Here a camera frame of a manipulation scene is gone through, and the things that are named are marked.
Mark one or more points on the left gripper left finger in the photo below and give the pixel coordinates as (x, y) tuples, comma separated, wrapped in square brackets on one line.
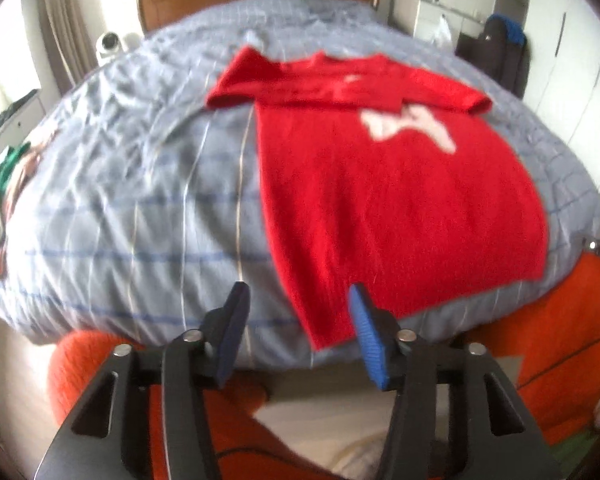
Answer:
[(106, 434)]

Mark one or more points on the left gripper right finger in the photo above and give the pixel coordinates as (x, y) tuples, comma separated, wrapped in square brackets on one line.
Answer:
[(492, 435)]

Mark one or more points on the red knit sweater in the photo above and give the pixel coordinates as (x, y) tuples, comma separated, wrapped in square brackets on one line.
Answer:
[(383, 174)]

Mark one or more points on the orange clothing of person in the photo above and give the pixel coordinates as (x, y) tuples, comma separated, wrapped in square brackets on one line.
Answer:
[(557, 339)]

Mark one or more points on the green and beige clothes pile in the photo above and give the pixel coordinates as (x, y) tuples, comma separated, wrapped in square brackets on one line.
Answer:
[(17, 168)]

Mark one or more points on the dark clothes on cabinet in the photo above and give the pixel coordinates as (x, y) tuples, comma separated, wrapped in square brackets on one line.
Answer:
[(13, 107)]

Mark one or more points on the white window-side cabinet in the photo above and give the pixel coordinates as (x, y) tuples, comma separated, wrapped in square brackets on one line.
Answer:
[(19, 125)]

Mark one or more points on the white wardrobe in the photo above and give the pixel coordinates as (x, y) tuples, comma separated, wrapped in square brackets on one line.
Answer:
[(570, 104)]

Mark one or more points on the black and blue jacket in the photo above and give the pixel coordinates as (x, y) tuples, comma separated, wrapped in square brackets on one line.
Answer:
[(501, 51)]

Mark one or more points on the white round fan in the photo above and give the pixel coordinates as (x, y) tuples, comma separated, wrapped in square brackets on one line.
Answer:
[(108, 46)]

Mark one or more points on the white plastic bag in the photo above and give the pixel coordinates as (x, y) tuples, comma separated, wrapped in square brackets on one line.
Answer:
[(442, 38)]

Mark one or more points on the white nightstand dresser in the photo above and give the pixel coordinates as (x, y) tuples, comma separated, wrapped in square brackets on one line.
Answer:
[(419, 18)]

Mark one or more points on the beige curtain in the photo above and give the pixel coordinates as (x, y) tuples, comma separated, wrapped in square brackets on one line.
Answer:
[(72, 54)]

